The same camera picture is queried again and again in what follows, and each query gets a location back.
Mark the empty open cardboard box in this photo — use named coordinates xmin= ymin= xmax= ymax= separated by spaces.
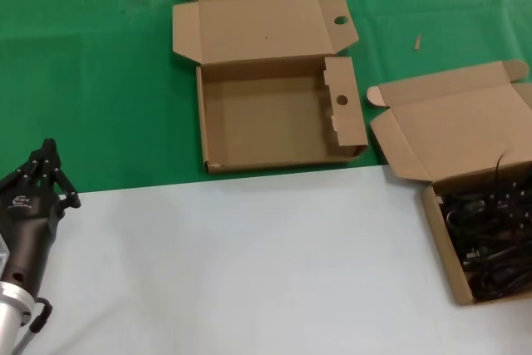
xmin=171 ymin=0 xmax=370 ymax=174

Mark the green tablecloth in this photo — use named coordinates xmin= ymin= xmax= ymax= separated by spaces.
xmin=0 ymin=0 xmax=532 ymax=196

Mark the cardboard box holding cables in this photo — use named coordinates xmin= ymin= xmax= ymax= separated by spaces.
xmin=366 ymin=59 xmax=532 ymax=306

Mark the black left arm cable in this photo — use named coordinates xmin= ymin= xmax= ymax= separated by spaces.
xmin=14 ymin=296 xmax=54 ymax=355

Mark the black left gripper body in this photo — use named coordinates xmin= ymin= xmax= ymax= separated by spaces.
xmin=0 ymin=182 xmax=67 ymax=292

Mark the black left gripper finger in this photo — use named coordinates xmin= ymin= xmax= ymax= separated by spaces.
xmin=39 ymin=137 xmax=82 ymax=210
xmin=0 ymin=138 xmax=52 ymax=190

